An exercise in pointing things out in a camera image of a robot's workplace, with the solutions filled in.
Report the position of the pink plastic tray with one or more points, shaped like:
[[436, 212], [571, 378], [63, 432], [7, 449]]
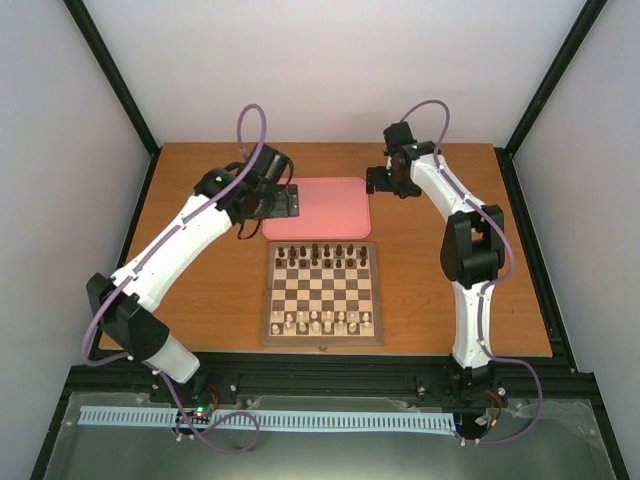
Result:
[[330, 208]]

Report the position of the light king chess piece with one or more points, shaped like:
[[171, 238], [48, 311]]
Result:
[[328, 321]]

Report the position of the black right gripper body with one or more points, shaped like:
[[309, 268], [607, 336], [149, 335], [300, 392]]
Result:
[[392, 183]]

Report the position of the black aluminium frame rail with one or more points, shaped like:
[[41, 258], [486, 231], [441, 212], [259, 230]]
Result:
[[420, 381]]

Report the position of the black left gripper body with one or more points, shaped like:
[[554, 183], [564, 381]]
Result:
[[277, 209]]

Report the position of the wooden chessboard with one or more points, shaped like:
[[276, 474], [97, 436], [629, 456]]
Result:
[[294, 289]]

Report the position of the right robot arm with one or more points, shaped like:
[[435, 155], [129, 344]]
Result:
[[472, 251]]

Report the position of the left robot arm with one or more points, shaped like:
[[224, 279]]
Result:
[[123, 304]]

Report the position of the light blue cable duct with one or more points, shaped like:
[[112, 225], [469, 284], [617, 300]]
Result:
[[273, 420]]

